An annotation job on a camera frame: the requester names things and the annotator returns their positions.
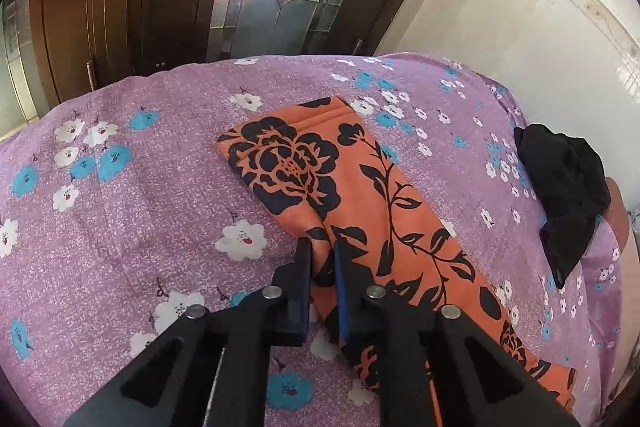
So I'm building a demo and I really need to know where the orange black floral garment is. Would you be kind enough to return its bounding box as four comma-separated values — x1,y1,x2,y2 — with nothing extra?
218,98,575,415

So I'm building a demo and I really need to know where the purple floral bedsheet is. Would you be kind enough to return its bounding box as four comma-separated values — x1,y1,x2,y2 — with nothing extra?
1,53,622,426

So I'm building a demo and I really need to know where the pink mattress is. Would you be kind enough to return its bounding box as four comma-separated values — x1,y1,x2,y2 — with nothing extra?
604,176,639,392

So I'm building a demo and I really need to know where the black crumpled garment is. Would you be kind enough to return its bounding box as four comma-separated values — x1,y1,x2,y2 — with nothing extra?
513,124,611,288

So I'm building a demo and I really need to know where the leaded glass left panel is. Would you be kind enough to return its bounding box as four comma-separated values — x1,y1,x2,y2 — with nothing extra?
1,0,39,140

